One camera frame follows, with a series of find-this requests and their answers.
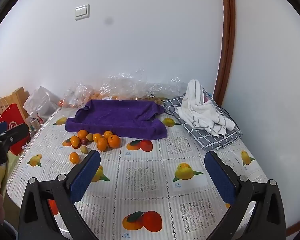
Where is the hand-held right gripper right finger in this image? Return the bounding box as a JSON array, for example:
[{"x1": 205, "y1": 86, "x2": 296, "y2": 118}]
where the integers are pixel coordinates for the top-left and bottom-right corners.
[{"x1": 204, "y1": 151, "x2": 287, "y2": 240}]

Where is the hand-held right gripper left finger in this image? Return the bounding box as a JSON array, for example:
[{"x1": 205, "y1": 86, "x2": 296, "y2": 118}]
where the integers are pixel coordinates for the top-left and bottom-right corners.
[{"x1": 18, "y1": 150, "x2": 102, "y2": 240}]

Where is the red paper bag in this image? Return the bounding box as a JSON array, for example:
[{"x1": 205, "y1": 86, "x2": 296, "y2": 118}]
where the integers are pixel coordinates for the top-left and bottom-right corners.
[{"x1": 0, "y1": 97, "x2": 32, "y2": 156}]

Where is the small plastic bottle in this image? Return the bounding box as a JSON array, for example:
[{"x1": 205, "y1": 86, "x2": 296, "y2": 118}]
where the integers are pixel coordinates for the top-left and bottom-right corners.
[{"x1": 29, "y1": 112, "x2": 42, "y2": 132}]

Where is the grey checked cloth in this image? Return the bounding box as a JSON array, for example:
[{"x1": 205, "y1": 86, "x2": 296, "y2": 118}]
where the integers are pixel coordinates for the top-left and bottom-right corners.
[{"x1": 164, "y1": 88, "x2": 243, "y2": 152}]

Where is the white plastic bag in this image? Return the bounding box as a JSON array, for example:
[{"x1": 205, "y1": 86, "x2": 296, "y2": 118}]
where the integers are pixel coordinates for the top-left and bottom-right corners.
[{"x1": 23, "y1": 86, "x2": 58, "y2": 122}]

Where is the fruit-print tablecloth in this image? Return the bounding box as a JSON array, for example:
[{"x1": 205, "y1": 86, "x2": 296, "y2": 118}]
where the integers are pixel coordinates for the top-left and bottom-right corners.
[{"x1": 6, "y1": 105, "x2": 269, "y2": 240}]

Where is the purple towel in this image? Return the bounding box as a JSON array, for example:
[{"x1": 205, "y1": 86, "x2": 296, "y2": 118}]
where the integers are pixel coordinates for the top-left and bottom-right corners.
[{"x1": 65, "y1": 99, "x2": 168, "y2": 140}]

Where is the white striped towel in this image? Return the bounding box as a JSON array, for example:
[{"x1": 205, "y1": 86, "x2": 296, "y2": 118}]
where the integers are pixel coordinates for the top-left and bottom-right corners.
[{"x1": 175, "y1": 79, "x2": 235, "y2": 138}]

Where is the clear plastic bag of oranges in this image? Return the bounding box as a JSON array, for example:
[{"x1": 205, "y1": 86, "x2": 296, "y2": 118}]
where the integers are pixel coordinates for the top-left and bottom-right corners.
[{"x1": 59, "y1": 82, "x2": 97, "y2": 108}]

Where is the pink item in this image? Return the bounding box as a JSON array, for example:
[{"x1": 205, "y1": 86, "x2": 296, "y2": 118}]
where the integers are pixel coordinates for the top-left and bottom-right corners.
[{"x1": 203, "y1": 93, "x2": 215, "y2": 105}]

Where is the bag of brown longans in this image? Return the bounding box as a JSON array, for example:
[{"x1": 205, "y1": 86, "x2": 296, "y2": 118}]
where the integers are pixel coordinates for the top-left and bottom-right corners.
[{"x1": 140, "y1": 94, "x2": 165, "y2": 105}]

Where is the large clear plastic bag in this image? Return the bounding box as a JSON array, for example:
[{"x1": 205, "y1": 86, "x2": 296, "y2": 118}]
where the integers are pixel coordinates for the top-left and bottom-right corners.
[{"x1": 97, "y1": 72, "x2": 190, "y2": 101}]

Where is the black cable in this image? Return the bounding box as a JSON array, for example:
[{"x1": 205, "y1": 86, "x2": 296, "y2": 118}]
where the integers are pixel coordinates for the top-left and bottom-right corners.
[{"x1": 219, "y1": 106, "x2": 239, "y2": 127}]

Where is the brown wooden door frame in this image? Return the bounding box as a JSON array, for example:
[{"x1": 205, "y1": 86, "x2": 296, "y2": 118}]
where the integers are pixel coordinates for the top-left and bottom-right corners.
[{"x1": 212, "y1": 0, "x2": 237, "y2": 105}]

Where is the white light switch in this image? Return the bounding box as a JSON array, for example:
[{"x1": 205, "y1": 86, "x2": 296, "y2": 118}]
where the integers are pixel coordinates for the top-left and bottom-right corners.
[{"x1": 74, "y1": 4, "x2": 90, "y2": 21}]

